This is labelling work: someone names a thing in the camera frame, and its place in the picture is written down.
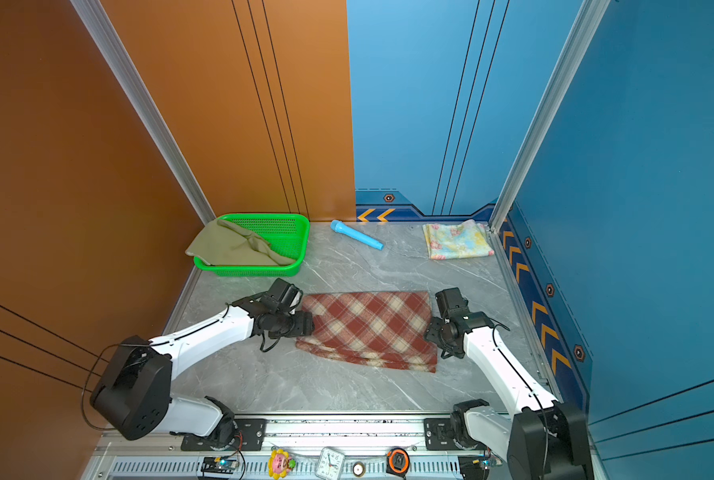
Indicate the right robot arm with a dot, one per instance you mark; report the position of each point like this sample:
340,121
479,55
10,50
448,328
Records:
538,437

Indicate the blue toy microphone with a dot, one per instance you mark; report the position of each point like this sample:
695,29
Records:
341,228

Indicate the green circuit board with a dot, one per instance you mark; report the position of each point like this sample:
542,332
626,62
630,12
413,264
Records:
221,467

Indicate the right circuit board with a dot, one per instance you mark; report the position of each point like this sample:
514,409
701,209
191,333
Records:
478,467

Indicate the aluminium front rail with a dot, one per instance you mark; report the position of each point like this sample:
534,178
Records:
360,436

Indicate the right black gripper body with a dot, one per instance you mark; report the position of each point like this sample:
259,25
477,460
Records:
436,333

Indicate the green plastic basket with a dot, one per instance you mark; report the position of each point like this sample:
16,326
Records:
288,235

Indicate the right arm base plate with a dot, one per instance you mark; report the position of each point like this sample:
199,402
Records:
440,435

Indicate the yellow pink flower toy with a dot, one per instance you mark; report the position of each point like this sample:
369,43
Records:
281,464

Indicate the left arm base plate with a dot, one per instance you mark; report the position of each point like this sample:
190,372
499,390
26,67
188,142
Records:
246,435

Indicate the small white clock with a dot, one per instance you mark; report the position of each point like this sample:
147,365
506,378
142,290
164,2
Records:
330,464

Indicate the red plaid skirt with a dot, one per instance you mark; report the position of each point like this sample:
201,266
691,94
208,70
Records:
376,329

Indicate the orange black tape measure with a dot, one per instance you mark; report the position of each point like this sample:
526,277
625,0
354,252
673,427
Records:
398,462

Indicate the small round brass object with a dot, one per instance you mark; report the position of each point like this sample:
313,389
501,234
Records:
358,469

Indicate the floral pastel skirt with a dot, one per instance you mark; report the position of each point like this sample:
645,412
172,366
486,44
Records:
461,241

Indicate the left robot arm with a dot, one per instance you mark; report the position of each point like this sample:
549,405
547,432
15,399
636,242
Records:
134,393

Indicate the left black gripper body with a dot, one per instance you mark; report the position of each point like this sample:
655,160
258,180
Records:
293,324

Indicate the olive green skirt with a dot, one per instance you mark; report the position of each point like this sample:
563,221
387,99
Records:
224,243

